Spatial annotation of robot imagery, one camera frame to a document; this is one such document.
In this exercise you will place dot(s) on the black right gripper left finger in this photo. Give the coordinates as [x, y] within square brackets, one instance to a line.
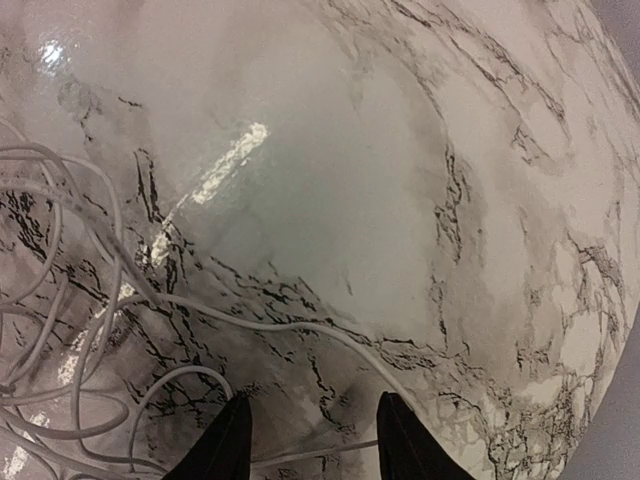
[224, 449]

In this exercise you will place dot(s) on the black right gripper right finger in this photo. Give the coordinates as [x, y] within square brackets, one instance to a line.
[406, 449]

